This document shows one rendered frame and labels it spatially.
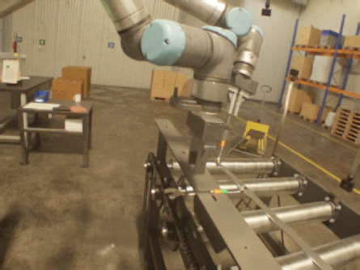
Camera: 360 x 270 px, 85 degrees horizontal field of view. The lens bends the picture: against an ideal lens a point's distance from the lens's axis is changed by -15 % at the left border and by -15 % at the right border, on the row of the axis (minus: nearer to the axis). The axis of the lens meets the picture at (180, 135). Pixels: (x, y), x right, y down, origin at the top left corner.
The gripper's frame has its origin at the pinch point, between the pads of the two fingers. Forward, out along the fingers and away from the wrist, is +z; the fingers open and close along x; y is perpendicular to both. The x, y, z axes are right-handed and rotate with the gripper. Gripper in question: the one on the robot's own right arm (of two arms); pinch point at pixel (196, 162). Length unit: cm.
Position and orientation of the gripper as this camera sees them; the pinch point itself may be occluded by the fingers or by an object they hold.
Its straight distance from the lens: 62.6
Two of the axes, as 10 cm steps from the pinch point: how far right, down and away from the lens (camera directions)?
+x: -2.6, -3.4, 9.0
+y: 9.5, 0.5, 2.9
